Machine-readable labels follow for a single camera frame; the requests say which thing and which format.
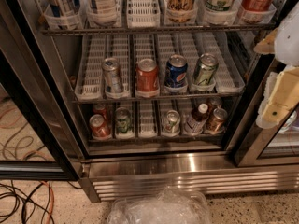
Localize green can shelf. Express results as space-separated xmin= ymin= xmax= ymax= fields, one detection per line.
xmin=115 ymin=107 xmax=131 ymax=133
xmin=192 ymin=53 xmax=219 ymax=86

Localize red soda can middle shelf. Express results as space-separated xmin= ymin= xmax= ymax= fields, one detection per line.
xmin=136 ymin=58 xmax=158 ymax=92

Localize sliding glass door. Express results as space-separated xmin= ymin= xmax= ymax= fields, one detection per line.
xmin=0 ymin=0 xmax=84 ymax=180
xmin=233 ymin=60 xmax=299 ymax=167

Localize stainless steel display fridge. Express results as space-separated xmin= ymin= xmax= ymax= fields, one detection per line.
xmin=0 ymin=0 xmax=299 ymax=203

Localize right sliding glass door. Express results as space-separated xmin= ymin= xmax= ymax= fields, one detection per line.
xmin=233 ymin=60 xmax=299 ymax=167

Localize brown can bottom front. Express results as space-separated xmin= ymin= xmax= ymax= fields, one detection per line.
xmin=206 ymin=108 xmax=228 ymax=133

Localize brown bottle white cap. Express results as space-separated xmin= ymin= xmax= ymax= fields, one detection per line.
xmin=185 ymin=104 xmax=208 ymax=133

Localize red can bottom front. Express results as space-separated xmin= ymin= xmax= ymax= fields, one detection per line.
xmin=89 ymin=114 xmax=110 ymax=138

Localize left sliding glass door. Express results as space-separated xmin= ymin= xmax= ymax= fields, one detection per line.
xmin=0 ymin=0 xmax=84 ymax=180

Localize empty white tray middle left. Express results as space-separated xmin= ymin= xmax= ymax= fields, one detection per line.
xmin=75 ymin=35 xmax=106 ymax=102

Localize green can bottom shelf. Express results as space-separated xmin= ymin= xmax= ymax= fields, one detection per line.
xmin=115 ymin=107 xmax=131 ymax=133

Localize white green can bottom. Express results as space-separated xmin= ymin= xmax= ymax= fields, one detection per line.
xmin=162 ymin=110 xmax=180 ymax=133

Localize red can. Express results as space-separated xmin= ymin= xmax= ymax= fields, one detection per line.
xmin=89 ymin=114 xmax=110 ymax=138
xmin=93 ymin=104 xmax=109 ymax=121

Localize red can bottom rear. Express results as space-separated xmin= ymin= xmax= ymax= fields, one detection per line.
xmin=93 ymin=104 xmax=109 ymax=121

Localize blue pepsi can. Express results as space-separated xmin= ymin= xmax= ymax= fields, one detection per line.
xmin=164 ymin=54 xmax=188 ymax=88

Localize empty white tray shelf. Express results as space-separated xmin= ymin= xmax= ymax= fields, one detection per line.
xmin=138 ymin=101 xmax=157 ymax=138
xmin=126 ymin=0 xmax=160 ymax=28

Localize wire shelf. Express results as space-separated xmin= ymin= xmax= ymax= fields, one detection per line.
xmin=40 ymin=22 xmax=276 ymax=36
xmin=72 ymin=92 xmax=242 ymax=104

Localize clear plastic bag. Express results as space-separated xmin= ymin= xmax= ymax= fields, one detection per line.
xmin=107 ymin=187 xmax=212 ymax=224

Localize black floor cables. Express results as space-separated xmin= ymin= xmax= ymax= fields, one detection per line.
xmin=0 ymin=180 xmax=82 ymax=224

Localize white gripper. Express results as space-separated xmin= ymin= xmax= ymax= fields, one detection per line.
xmin=253 ymin=2 xmax=299 ymax=129

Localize empty white tray top shelf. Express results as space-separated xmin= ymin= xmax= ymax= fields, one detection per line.
xmin=126 ymin=0 xmax=160 ymax=28

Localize brown can bottom rear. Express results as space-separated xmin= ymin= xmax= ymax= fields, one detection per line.
xmin=206 ymin=96 xmax=222 ymax=113

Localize empty white tray bottom shelf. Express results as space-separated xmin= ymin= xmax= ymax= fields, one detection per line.
xmin=138 ymin=101 xmax=157 ymax=138

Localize brown can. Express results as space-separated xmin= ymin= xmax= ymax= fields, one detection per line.
xmin=206 ymin=96 xmax=222 ymax=113
xmin=206 ymin=108 xmax=228 ymax=133

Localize green can middle shelf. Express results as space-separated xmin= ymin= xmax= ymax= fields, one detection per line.
xmin=192 ymin=53 xmax=219 ymax=86

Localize orange floor cable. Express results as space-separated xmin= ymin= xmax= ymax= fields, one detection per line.
xmin=40 ymin=180 xmax=56 ymax=224

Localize silver can middle shelf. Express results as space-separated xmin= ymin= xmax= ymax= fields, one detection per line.
xmin=102 ymin=58 xmax=123 ymax=93

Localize middle wire shelf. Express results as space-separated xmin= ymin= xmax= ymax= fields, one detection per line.
xmin=72 ymin=92 xmax=242 ymax=104

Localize top wire shelf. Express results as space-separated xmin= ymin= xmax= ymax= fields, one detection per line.
xmin=40 ymin=22 xmax=276 ymax=36

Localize gold tall can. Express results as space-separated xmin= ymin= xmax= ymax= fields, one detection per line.
xmin=166 ymin=0 xmax=195 ymax=22

